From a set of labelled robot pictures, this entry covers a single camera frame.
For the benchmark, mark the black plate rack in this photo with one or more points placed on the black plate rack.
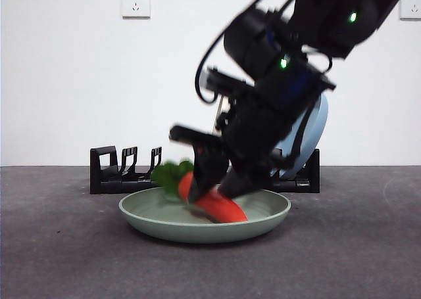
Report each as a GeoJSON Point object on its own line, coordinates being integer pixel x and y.
{"type": "Point", "coordinates": [98, 184]}

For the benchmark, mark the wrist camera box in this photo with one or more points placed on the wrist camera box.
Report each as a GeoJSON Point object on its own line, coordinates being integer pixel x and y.
{"type": "Point", "coordinates": [213, 80]}

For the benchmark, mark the blue plate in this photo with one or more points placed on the blue plate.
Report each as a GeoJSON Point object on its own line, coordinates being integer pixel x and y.
{"type": "Point", "coordinates": [320, 115]}

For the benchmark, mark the orange carrot with green leaves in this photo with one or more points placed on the orange carrot with green leaves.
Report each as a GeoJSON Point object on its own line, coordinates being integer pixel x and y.
{"type": "Point", "coordinates": [227, 210]}

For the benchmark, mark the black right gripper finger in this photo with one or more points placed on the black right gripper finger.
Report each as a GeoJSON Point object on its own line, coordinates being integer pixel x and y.
{"type": "Point", "coordinates": [238, 185]}
{"type": "Point", "coordinates": [207, 167]}

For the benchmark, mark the white wall socket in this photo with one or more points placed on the white wall socket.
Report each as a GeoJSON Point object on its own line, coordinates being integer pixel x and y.
{"type": "Point", "coordinates": [136, 3]}
{"type": "Point", "coordinates": [412, 8]}

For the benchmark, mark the green plate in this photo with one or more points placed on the green plate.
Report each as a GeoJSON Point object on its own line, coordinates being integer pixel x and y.
{"type": "Point", "coordinates": [197, 231]}

